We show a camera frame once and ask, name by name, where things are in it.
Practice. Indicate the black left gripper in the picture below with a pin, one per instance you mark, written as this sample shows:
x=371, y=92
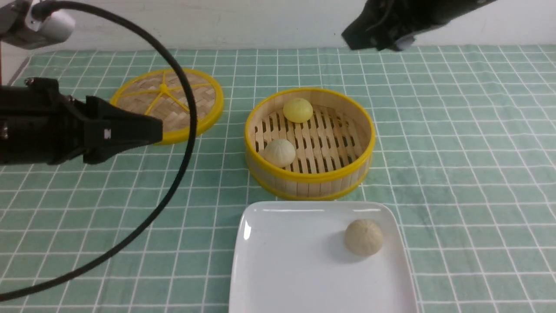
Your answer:
x=39, y=125

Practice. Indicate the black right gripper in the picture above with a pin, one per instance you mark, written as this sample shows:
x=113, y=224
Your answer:
x=394, y=24

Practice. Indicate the yellow steamed bun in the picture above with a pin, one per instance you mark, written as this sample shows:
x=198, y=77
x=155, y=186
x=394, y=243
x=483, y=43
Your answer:
x=297, y=110

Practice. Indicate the white steamed bun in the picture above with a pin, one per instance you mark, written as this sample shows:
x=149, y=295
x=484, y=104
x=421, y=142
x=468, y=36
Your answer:
x=363, y=237
x=280, y=153

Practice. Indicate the white square plate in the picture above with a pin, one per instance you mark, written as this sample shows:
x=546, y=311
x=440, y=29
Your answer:
x=290, y=257

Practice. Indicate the yellow bamboo steamer lid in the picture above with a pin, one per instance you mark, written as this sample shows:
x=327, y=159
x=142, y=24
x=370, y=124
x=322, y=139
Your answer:
x=159, y=94

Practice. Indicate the yellow bamboo steamer basket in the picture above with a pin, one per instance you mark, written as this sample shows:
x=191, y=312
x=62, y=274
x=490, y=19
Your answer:
x=333, y=149

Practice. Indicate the green checkered tablecloth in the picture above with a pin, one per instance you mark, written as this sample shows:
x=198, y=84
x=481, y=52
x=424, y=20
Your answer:
x=465, y=160

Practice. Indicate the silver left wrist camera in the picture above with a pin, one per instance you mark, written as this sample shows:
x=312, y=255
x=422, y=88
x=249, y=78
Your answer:
x=20, y=28

